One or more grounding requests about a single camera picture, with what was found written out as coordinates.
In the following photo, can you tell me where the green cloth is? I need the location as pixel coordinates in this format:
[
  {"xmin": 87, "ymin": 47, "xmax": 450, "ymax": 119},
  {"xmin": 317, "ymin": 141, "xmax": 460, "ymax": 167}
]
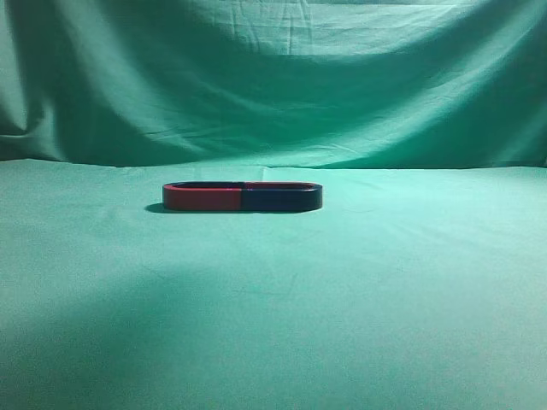
[{"xmin": 1, "ymin": 1, "xmax": 546, "ymax": 409}]

